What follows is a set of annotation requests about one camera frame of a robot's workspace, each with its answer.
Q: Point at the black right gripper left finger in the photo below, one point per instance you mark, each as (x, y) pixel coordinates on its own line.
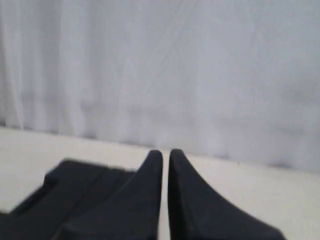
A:
(131, 213)

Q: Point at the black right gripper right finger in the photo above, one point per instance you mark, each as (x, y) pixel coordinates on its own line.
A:
(197, 212)

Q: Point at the black plastic carrying case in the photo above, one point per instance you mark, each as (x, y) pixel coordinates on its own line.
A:
(69, 190)

